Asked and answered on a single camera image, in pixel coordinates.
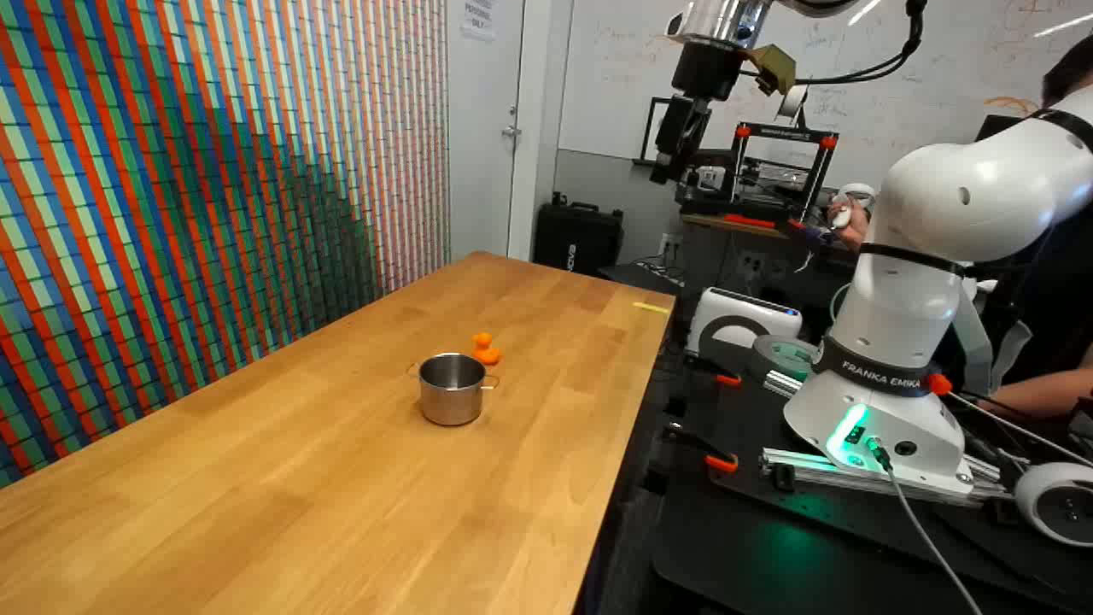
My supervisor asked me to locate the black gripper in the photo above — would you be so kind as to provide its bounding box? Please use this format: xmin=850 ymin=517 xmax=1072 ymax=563
xmin=650 ymin=39 xmax=748 ymax=184

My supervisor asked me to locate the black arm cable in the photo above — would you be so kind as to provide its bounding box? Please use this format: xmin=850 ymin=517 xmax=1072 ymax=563
xmin=793 ymin=0 xmax=931 ymax=89

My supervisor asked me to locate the orange handled black clamp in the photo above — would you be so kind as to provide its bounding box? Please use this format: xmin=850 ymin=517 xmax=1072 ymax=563
xmin=679 ymin=353 xmax=748 ymax=396
xmin=658 ymin=419 xmax=743 ymax=481

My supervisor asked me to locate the person in black shirt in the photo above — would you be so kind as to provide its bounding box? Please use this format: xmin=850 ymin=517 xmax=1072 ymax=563
xmin=973 ymin=30 xmax=1093 ymax=396

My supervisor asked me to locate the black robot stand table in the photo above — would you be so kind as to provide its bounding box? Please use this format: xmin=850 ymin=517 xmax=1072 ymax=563
xmin=576 ymin=326 xmax=1093 ymax=615

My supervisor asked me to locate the black picture frame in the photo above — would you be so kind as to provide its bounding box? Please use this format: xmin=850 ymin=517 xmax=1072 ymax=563
xmin=638 ymin=93 xmax=675 ymax=162

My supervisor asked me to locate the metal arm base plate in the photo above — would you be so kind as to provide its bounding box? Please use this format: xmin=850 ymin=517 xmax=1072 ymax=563
xmin=759 ymin=441 xmax=1019 ymax=512

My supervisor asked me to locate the black orange 3D printer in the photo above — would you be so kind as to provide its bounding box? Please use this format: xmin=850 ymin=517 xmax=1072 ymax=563
xmin=724 ymin=117 xmax=843 ymax=227

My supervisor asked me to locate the teal plastic part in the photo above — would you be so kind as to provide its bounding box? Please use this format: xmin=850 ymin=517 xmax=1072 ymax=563
xmin=751 ymin=330 xmax=825 ymax=381

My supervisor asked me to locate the small steel pot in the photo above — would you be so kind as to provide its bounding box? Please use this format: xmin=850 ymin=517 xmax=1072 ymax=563
xmin=410 ymin=348 xmax=497 ymax=429

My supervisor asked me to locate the orange rubber duck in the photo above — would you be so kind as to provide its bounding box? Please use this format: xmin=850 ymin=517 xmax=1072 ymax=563
xmin=468 ymin=326 xmax=506 ymax=370

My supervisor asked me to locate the person right hand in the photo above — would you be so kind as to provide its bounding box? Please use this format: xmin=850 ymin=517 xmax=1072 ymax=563
xmin=830 ymin=202 xmax=879 ymax=252

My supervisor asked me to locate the black hard case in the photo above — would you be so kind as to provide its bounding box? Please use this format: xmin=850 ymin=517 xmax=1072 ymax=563
xmin=528 ymin=190 xmax=628 ymax=275

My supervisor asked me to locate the white base cable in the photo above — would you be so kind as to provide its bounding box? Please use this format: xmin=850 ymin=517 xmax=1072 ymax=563
xmin=871 ymin=445 xmax=986 ymax=615

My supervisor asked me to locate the person left forearm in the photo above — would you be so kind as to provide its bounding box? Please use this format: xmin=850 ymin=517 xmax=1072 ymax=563
xmin=986 ymin=366 xmax=1093 ymax=423

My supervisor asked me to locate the white grey box device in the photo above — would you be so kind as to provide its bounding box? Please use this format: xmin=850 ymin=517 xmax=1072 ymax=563
xmin=684 ymin=282 xmax=807 ymax=363

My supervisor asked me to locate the white paper wall notice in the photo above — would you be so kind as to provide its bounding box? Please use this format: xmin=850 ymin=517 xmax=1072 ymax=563
xmin=457 ymin=0 xmax=497 ymax=45

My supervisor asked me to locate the olive wrist camera box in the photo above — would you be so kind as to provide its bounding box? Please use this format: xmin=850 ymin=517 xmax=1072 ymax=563
xmin=748 ymin=39 xmax=802 ymax=99

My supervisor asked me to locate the white round disc device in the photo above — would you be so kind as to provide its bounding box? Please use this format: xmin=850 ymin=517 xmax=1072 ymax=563
xmin=1011 ymin=456 xmax=1093 ymax=554

